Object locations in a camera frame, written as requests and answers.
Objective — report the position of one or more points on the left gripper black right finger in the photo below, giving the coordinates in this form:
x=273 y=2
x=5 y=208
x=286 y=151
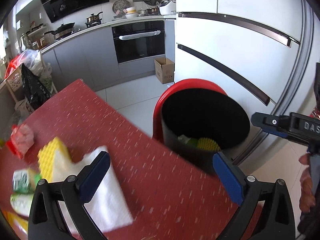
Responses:
x=276 y=220

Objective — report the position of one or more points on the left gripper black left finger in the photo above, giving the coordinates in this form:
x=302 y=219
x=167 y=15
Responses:
x=46 y=220

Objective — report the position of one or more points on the yellow snack bag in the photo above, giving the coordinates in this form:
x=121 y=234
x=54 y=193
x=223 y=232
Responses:
x=18 y=224

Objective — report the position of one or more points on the light green white-cap bottle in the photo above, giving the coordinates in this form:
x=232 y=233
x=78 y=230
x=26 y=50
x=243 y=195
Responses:
x=21 y=203

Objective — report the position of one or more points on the green label juice bottle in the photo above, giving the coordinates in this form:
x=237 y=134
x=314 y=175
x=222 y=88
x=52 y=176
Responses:
x=25 y=181

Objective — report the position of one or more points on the yellow sponge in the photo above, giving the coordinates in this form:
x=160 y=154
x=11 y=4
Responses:
x=207 y=144
x=51 y=153

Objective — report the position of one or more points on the red and clear wrapper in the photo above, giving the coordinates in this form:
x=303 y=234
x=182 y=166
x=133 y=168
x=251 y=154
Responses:
x=21 y=140

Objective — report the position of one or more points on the green snack bag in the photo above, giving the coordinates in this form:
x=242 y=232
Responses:
x=190 y=142

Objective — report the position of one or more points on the black trash bin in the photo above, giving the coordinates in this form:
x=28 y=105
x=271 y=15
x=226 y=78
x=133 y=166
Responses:
x=203 y=113

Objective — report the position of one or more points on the person right hand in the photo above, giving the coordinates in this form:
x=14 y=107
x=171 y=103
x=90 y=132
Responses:
x=307 y=199

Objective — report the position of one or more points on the white refrigerator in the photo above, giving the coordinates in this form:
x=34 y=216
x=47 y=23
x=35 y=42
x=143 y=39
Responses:
x=263 y=53

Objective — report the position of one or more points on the black plastic bag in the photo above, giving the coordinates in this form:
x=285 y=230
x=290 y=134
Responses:
x=35 y=91

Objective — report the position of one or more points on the beige plastic basket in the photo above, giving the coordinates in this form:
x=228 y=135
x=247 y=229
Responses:
x=14 y=80

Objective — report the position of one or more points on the cardboard box on floor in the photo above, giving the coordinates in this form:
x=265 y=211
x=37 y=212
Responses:
x=164 y=70

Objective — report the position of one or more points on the white rice cooker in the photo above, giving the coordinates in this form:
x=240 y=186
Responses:
x=167 y=7

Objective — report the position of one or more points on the black built-in oven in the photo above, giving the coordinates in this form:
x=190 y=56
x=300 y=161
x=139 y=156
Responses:
x=138 y=40

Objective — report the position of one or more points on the black wok on stove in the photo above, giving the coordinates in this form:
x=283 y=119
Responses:
x=62 y=31

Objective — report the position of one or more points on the copper pot on stove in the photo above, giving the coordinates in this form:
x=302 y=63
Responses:
x=93 y=20

